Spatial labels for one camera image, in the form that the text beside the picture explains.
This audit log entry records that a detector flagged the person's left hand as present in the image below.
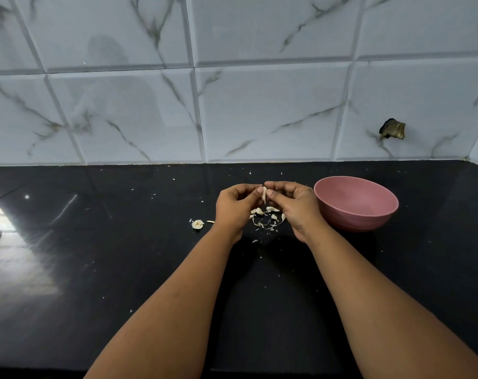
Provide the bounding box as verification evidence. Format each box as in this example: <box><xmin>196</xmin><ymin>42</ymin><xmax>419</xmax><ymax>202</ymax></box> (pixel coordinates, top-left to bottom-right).
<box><xmin>215</xmin><ymin>183</ymin><xmax>266</xmax><ymax>244</ymax></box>

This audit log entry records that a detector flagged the person's right forearm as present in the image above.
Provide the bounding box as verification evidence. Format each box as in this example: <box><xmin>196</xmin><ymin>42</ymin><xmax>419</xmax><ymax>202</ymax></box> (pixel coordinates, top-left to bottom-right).
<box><xmin>305</xmin><ymin>223</ymin><xmax>478</xmax><ymax>379</ymax></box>

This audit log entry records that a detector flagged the brass wall pipe stub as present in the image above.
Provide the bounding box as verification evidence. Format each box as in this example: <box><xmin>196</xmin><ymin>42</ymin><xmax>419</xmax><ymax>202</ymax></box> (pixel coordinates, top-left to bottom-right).
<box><xmin>379</xmin><ymin>118</ymin><xmax>406</xmax><ymax>141</ymax></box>

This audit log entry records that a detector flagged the person's left forearm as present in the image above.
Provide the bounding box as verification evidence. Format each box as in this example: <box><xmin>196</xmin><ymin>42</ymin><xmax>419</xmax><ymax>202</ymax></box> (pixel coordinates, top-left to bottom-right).
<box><xmin>84</xmin><ymin>224</ymin><xmax>240</xmax><ymax>379</ymax></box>

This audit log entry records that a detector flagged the pile of garlic peels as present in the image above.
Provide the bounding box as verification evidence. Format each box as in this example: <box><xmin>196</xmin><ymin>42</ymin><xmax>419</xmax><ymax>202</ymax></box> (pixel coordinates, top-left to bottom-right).
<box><xmin>249</xmin><ymin>206</ymin><xmax>287</xmax><ymax>244</ymax></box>

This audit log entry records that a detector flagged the pink plastic bowl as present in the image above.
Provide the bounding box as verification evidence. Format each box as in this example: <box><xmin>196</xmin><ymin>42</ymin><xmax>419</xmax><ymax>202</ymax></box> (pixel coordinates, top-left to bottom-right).
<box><xmin>313</xmin><ymin>176</ymin><xmax>399</xmax><ymax>232</ymax></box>

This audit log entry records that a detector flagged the person's right hand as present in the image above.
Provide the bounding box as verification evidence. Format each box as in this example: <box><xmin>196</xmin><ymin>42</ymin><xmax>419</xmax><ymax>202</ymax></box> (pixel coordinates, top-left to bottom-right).
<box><xmin>264</xmin><ymin>181</ymin><xmax>327</xmax><ymax>245</ymax></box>

